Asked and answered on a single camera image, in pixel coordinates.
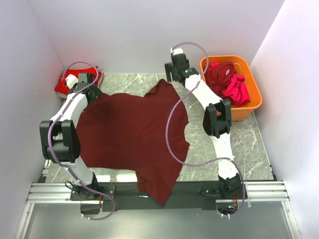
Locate dark maroon t shirt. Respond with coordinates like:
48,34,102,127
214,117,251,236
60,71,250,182
76,79,189,205

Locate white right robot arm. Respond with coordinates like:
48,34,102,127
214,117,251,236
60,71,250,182
165,48,246,198

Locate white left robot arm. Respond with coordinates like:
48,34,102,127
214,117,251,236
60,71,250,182
39,73,102,200

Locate folded red t shirt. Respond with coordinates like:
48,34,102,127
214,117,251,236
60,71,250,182
55,67,97,95

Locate crumpled maroon shirt in basket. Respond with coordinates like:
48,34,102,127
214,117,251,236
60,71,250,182
205,61,236,99

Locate orange plastic laundry basket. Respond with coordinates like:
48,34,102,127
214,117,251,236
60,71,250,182
200,55,262,121

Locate crumpled pink shirt in basket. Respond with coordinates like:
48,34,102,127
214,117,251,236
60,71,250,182
222,72,250,107

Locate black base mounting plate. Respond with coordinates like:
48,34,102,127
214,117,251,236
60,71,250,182
69,181,250,215

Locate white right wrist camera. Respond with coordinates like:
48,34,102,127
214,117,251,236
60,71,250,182
170,48,184,56

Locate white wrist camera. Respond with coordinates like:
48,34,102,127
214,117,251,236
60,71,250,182
170,48,184,56
61,74,79,89

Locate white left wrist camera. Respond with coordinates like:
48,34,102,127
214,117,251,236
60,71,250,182
61,74,79,89

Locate aluminium frame rail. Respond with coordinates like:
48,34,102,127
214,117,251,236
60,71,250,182
15,181,301,239

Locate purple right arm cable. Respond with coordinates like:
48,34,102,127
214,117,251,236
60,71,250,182
165,42,247,218

